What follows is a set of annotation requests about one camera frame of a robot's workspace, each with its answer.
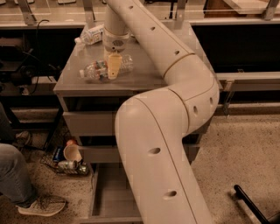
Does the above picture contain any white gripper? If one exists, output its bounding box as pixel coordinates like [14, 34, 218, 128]
[102, 27, 130, 80]

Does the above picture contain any clear water bottle colourful label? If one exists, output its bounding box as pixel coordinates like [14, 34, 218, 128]
[80, 54, 134, 82]

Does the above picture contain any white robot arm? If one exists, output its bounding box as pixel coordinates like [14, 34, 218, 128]
[105, 0, 220, 224]

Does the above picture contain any water bottle white label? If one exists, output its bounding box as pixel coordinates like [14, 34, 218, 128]
[74, 24, 104, 46]

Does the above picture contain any grey metal drawer cabinet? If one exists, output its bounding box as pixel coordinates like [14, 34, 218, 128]
[52, 20, 224, 224]

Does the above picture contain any grey top drawer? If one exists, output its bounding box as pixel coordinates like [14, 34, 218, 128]
[62, 96, 215, 137]

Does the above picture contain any grey middle drawer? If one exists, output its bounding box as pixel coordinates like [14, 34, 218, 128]
[80, 134, 201, 164]

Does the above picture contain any grey open bottom drawer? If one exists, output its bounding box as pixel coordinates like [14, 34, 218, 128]
[80, 161, 203, 224]

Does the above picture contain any red apple in basket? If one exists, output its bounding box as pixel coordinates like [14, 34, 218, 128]
[66, 139, 77, 146]

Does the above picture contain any white cup in basket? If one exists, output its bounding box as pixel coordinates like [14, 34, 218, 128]
[63, 144, 82, 162]

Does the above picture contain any blue packet in basket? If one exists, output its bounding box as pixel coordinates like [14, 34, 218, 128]
[52, 146, 65, 163]

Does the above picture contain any metal can in basket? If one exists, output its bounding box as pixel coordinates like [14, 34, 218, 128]
[58, 160, 78, 171]

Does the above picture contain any person leg in jeans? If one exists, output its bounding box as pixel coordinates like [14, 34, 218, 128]
[0, 104, 38, 208]

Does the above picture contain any grey knit sneaker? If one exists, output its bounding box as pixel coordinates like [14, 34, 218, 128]
[17, 195, 67, 217]

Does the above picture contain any black chair leg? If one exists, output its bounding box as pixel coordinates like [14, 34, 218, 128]
[234, 185, 280, 224]

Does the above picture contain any black cable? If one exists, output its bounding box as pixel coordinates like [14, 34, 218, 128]
[17, 19, 60, 95]

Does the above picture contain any wire basket on floor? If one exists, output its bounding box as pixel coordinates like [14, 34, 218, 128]
[41, 139, 89, 176]

